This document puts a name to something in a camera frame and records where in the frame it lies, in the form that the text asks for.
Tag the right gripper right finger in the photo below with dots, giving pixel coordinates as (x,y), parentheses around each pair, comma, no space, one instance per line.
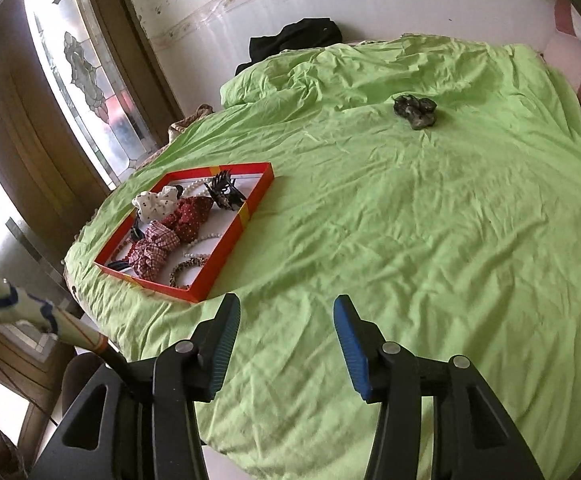
(473,435)

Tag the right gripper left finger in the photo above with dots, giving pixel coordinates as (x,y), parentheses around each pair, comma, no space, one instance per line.
(141,423)

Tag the pink checked scrunchie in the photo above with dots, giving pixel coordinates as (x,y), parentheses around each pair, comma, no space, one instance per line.
(148,256)

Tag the beaded headband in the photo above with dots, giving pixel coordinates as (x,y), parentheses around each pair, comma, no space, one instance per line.
(181,275)

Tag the black hair band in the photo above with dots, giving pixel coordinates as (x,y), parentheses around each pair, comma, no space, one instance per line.
(136,232)

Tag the red dotted scrunchie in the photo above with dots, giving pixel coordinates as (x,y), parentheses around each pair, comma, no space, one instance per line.
(189,216)

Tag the white cherry print scrunchie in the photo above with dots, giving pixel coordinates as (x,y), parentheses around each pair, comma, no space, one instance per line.
(156,206)

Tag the black flower hair claw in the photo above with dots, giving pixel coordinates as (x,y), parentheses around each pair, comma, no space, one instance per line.
(222,189)

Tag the blue hair clip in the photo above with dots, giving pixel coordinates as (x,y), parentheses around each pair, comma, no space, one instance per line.
(119,265)

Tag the red shallow box tray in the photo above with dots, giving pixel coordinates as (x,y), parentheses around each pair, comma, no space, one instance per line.
(217,237)

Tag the green bed sheet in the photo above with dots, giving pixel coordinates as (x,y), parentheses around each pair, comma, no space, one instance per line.
(460,238)

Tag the brown patterned blanket edge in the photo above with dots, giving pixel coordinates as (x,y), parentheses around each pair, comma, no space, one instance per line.
(177,128)

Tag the dark grey scrunchie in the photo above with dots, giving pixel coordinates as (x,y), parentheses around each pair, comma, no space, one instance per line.
(419,112)

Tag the stained glass window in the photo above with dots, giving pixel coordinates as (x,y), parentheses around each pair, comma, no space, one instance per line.
(82,105)

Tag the pink bolster pillow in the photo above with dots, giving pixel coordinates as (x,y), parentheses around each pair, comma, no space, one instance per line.
(563,50)

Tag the black garment on bed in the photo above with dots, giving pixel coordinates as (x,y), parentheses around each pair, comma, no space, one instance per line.
(306,34)

